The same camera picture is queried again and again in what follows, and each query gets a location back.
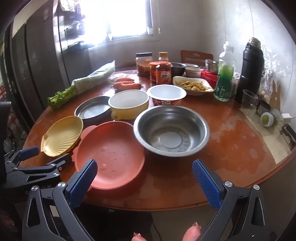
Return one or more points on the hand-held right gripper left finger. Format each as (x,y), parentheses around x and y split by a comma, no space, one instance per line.
(83,183)

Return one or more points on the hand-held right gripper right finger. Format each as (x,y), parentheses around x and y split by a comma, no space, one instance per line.
(207,183)

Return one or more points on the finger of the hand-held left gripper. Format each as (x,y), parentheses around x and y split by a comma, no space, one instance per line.
(29,151)
(46,170)

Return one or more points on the yellow shell-shaped plate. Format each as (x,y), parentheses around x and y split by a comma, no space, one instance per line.
(62,136)

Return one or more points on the pink plastic plate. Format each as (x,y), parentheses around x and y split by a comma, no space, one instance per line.
(115,157)

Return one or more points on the large steel bowl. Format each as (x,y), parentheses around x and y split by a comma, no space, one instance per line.
(171,136)

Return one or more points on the round metal plate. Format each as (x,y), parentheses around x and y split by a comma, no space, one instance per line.
(92,110)

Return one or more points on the red paper bowl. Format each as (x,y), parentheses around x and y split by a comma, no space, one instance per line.
(166,93)

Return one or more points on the person's right hand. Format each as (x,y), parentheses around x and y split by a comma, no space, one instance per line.
(190,233)

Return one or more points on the dark refrigerator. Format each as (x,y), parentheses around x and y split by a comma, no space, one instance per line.
(44,58)

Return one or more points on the green fruit in foam net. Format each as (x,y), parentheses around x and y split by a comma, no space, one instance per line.
(266,119)

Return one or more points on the small steel cup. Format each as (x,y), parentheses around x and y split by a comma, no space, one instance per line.
(263,109)

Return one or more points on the clear drinking glass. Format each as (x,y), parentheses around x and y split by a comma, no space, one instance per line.
(248,99)

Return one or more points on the celery bunch in plastic bag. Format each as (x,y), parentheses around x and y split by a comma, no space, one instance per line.
(92,80)

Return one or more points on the white plate with food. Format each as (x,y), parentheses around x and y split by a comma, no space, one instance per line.
(192,84)

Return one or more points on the white charger plug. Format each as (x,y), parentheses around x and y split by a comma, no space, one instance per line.
(285,117)

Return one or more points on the green drink bottle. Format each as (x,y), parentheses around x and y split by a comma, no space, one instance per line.
(223,81)

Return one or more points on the carrot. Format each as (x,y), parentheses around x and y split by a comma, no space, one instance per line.
(124,80)
(119,85)
(134,86)

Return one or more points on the red tissue box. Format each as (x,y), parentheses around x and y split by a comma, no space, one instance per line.
(208,77)

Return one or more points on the wooden rabbit ornament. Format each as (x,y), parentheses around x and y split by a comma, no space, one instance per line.
(275,97)

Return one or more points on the white ceramic bowl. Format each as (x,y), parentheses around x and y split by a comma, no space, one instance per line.
(193,73)

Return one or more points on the sauce bottle with orange cap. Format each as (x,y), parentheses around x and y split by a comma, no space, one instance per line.
(164,76)

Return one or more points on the small shiny steel bowl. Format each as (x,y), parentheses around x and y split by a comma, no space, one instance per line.
(211,66)

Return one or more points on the dark steel bowl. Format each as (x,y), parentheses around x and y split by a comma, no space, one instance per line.
(178,68)

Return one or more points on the red-lidded sauce jar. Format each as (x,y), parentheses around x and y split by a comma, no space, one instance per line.
(153,74)

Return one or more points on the black thermos flask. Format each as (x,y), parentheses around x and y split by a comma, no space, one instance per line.
(251,69)

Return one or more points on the wooden chair back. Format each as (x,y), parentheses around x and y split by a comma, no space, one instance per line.
(187,58)

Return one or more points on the clear jar with black lid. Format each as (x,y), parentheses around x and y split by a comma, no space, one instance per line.
(143,66)

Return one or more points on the clear plastic bag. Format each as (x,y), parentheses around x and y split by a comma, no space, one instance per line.
(272,62)

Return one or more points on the window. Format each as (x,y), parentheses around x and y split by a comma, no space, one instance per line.
(120,18)

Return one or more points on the black rectangular frame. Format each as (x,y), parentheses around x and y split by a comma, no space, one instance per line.
(288,134)

